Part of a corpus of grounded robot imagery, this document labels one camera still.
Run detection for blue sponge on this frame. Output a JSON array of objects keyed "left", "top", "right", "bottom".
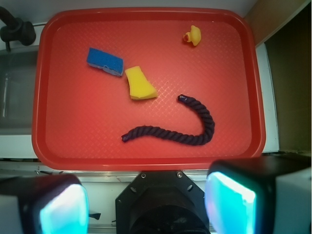
[{"left": 87, "top": 48, "right": 124, "bottom": 77}]

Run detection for yellow rubber duck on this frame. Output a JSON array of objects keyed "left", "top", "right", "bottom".
[{"left": 183, "top": 25, "right": 201, "bottom": 46}]

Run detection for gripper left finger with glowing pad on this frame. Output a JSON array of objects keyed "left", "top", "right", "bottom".
[{"left": 0, "top": 175, "right": 89, "bottom": 234}]

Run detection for yellow sponge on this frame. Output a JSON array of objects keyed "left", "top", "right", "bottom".
[{"left": 125, "top": 66, "right": 158, "bottom": 100}]

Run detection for stainless steel sink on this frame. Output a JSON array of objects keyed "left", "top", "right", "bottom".
[{"left": 0, "top": 46, "right": 39, "bottom": 136}]

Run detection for dark purple twisted rope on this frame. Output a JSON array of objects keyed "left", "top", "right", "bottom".
[{"left": 121, "top": 94, "right": 215, "bottom": 146}]

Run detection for red plastic tray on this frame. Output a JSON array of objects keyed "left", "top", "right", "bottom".
[{"left": 32, "top": 8, "right": 265, "bottom": 171}]

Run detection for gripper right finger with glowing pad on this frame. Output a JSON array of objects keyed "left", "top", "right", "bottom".
[{"left": 204, "top": 156, "right": 312, "bottom": 234}]

